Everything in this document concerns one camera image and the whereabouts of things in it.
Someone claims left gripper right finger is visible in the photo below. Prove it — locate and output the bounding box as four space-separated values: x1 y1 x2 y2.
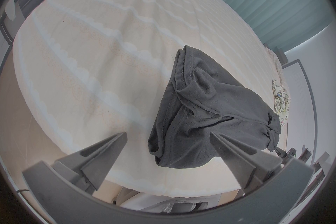
209 132 289 192

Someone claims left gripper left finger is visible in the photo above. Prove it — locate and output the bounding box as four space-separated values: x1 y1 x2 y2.
54 132 128 192

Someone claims black T-shirt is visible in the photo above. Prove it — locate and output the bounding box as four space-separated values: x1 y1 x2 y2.
148 45 281 169

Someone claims bed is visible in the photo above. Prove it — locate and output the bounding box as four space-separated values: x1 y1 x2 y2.
12 0 315 198

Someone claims white printed pyjama top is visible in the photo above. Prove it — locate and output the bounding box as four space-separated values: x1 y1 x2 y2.
272 80 290 126

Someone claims grey bedside table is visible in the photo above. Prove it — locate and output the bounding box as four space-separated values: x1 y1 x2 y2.
264 44 289 66

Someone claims blue-green curtain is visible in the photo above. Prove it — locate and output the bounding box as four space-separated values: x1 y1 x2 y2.
198 0 336 53

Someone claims white cloth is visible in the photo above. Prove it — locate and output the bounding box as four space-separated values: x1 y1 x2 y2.
5 0 17 20

